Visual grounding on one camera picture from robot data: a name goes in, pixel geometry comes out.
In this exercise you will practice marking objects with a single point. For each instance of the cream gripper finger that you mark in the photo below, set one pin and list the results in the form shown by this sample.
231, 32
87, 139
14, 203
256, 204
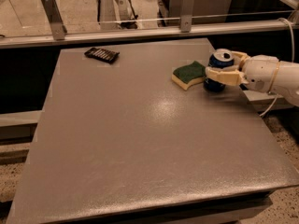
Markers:
240, 58
226, 77

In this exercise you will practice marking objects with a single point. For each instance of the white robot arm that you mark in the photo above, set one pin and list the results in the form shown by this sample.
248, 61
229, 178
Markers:
285, 80

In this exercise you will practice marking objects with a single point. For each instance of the blue pepsi can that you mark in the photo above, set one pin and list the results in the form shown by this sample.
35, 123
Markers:
221, 58

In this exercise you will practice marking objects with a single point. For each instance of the green yellow sponge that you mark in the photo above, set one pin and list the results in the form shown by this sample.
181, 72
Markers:
189, 75

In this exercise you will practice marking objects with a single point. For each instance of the left metal rail bracket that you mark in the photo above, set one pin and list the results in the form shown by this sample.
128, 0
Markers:
54, 18

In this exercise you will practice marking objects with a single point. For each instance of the metal horizontal rail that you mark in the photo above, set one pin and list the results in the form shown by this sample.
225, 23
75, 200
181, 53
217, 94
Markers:
138, 35

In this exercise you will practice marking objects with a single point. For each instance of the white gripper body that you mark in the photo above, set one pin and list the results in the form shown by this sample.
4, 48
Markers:
259, 72

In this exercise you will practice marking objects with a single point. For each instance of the metal rail bracket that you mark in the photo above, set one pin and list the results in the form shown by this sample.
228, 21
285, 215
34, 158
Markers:
54, 18
186, 15

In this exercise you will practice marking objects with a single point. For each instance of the black rxbar chocolate wrapper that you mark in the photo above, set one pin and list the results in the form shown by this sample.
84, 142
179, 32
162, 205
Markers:
103, 55

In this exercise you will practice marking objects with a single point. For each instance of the right metal rail bracket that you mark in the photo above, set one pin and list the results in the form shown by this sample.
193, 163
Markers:
186, 15

